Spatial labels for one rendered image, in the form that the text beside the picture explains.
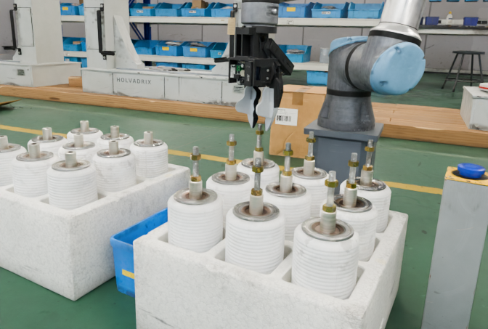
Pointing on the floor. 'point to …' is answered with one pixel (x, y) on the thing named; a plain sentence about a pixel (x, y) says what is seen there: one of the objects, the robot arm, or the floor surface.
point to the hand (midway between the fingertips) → (261, 123)
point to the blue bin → (125, 263)
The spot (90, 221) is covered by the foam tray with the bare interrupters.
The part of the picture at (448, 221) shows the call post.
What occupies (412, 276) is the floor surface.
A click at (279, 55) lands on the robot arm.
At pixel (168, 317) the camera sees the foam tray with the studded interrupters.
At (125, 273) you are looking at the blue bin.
